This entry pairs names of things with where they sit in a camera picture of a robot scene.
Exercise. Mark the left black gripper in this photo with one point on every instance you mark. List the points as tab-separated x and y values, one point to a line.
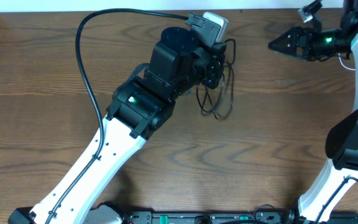
214	72

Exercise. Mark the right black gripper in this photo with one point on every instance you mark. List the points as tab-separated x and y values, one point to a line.
304	43

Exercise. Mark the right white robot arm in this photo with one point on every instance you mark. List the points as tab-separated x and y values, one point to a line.
340	171

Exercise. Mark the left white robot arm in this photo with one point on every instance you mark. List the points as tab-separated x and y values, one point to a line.
181	59

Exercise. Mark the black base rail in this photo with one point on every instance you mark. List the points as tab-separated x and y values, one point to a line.
107	213

